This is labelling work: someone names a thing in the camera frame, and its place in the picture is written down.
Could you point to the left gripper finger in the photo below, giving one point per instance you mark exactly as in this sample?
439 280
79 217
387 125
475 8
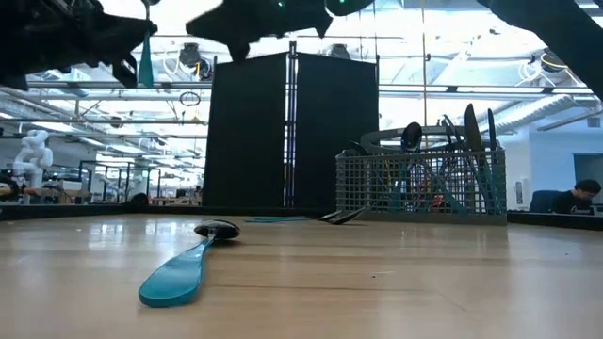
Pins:
126 73
132 30

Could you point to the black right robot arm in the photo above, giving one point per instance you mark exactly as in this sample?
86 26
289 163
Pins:
565 37

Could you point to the black folding partition screen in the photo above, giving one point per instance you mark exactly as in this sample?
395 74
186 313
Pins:
245 141

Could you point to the white robot figure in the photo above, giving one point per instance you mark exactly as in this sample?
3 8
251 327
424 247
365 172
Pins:
33 155

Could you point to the grey plastic cutlery basket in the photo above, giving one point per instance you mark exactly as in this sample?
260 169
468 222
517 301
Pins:
377 188

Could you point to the blue chair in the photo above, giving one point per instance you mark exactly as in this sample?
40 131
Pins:
542 201

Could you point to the person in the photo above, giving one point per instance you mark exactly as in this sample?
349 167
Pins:
572 205

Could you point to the black aluminium table frame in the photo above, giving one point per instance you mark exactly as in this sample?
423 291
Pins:
70 210

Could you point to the white wall device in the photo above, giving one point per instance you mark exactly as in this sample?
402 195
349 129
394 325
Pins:
521 193

